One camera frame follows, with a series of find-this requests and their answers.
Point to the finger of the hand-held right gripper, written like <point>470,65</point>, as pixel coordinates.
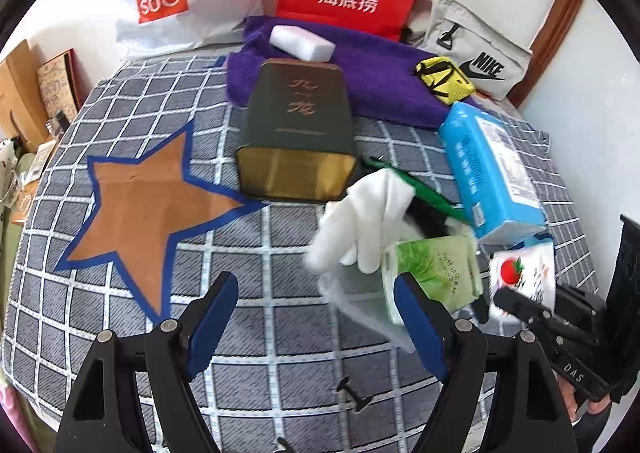
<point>582,305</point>
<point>520,305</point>

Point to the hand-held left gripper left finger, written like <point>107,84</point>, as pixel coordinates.
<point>216,320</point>

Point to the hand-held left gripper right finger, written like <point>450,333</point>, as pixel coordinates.
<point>420,328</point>

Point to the yellow black pouch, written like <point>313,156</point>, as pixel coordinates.
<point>445,80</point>

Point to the brown wooden door frame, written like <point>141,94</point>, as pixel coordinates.
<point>555,33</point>

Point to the tomato print packet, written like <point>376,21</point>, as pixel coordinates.
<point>525,273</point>

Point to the white sponge block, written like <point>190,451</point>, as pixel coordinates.
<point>302,44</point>

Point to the grey checkered bed sheet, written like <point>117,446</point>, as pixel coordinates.
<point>280,253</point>

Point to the brown printed book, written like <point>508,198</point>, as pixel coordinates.
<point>60,83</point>

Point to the green tissue pack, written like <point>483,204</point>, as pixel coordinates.
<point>435,273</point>

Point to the blue tissue pack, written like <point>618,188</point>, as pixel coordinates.
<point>475,168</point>

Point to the dark green tin box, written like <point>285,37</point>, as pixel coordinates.
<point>295,108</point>

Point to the person's right hand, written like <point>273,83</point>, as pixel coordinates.
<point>582,405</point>

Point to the brown cardboard star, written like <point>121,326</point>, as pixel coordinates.
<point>135,213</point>

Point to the purple fluffy towel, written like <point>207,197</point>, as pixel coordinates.
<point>380,78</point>

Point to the green packet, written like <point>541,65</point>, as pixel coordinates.
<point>425,193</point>

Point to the brown cardboard box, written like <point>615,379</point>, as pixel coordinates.
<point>20,93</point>

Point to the grey sports bag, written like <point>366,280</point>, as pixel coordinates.
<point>465,33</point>

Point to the clear plastic bag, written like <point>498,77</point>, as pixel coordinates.
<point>355,298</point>

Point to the white spotted cloth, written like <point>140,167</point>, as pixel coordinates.
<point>6,163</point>

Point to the white cotton glove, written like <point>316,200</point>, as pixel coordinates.
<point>360,218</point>

